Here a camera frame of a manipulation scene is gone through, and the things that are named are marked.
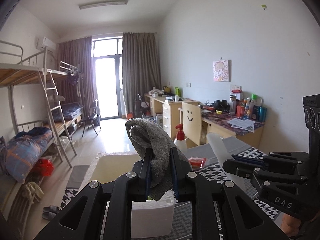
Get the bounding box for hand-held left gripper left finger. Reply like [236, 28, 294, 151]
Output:
[32, 148, 153, 240]

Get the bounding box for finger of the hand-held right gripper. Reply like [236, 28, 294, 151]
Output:
[222, 159, 307, 188]
[231, 152, 310, 165]

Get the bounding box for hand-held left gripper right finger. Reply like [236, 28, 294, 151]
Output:
[170, 147, 290, 240]

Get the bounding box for white paper sheet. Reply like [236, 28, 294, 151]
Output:
[206, 132, 250, 198]

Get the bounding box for grey towel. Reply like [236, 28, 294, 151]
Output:
[125, 118, 193, 202]

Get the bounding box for white foam box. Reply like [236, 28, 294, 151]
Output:
[80, 151, 175, 239]

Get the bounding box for person's right hand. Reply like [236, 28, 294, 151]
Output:
[282, 215, 304, 238]

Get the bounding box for houndstooth tablecloth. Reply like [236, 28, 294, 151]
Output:
[60, 137, 283, 240]

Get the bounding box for red snack packet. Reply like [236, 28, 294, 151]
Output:
[187, 156, 208, 168]

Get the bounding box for white pump bottle red cap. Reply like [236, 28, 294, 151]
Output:
[174, 123, 187, 148]

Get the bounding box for wooden desk with patterned cover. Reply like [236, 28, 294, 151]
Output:
[178, 106, 264, 148]

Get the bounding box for printed papers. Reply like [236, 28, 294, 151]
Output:
[226, 117, 256, 132]

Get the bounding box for wooden chair with smiley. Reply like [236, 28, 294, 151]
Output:
[181, 102, 202, 147]

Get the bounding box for group of toiletry bottles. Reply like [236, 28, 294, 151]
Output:
[229, 91, 268, 123]

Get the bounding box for wooden desk with drawers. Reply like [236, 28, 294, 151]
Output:
[144, 94, 200, 137]

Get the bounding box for black headphones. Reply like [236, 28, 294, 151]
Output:
[213, 99, 230, 110]

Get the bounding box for black trolley bag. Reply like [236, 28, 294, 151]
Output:
[135, 94, 148, 118]

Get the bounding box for grey floor mat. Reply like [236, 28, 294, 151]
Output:
[67, 164, 90, 188]

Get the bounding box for black folding chair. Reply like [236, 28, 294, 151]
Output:
[80, 99, 102, 138]

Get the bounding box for glass balcony door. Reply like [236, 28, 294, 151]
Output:
[92, 37, 124, 118]

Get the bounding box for small metal bunk bed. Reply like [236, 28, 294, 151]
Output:
[46, 60, 85, 135]

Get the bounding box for dark blue bedding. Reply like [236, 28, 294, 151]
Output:
[60, 104, 84, 120]

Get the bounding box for brown curtain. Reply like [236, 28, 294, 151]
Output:
[56, 36, 97, 115]
[122, 32, 162, 117]

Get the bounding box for red plastic bag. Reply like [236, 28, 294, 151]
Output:
[32, 159, 54, 178]

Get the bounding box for metal bunk ladder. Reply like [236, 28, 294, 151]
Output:
[37, 70, 77, 168]

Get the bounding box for pale bundled rag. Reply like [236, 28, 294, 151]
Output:
[21, 182, 44, 204]

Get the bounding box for dark hanging clothes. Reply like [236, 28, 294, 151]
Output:
[66, 71, 80, 85]

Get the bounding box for blue patterned quilt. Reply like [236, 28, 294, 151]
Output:
[0, 127, 53, 183]

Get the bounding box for large metal bunk bed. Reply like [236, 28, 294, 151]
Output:
[0, 40, 78, 230]

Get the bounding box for white air conditioner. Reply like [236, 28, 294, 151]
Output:
[36, 37, 57, 53]

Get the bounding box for ceiling tube light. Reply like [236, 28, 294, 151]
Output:
[79, 0, 128, 10]

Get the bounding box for pink wall picture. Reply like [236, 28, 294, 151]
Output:
[213, 60, 230, 82]

